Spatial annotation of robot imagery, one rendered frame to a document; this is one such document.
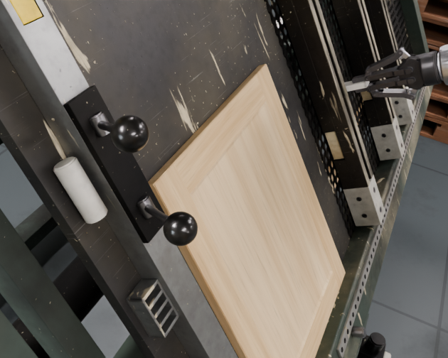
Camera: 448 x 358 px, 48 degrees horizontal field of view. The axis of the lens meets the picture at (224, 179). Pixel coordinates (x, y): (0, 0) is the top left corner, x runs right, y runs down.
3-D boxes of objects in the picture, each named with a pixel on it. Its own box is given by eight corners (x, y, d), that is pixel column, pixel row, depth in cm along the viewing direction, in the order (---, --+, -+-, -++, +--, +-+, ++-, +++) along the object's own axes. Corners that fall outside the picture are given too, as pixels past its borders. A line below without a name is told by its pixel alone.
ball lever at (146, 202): (136, 224, 65) (181, 257, 53) (122, 200, 63) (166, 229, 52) (160, 208, 66) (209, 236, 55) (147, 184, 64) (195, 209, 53)
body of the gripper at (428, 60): (446, 77, 117) (406, 84, 122) (439, 42, 113) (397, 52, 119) (443, 90, 112) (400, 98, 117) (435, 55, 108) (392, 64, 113)
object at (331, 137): (333, 160, 130) (344, 158, 128) (324, 133, 126) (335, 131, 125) (336, 153, 132) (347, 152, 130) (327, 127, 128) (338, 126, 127)
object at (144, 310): (148, 336, 69) (165, 338, 67) (124, 299, 66) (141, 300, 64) (163, 315, 71) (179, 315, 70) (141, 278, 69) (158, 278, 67)
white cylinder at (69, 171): (47, 170, 58) (81, 225, 61) (63, 167, 56) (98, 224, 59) (63, 157, 60) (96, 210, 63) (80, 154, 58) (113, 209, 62)
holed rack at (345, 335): (340, 359, 109) (342, 359, 108) (336, 349, 107) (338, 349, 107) (432, 64, 227) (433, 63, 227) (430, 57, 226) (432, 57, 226)
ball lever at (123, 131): (90, 145, 60) (129, 163, 48) (74, 116, 58) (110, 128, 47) (117, 129, 61) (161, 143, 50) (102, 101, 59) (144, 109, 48)
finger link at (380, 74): (412, 74, 114) (411, 68, 114) (364, 82, 120) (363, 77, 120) (414, 67, 117) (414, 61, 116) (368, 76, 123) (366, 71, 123)
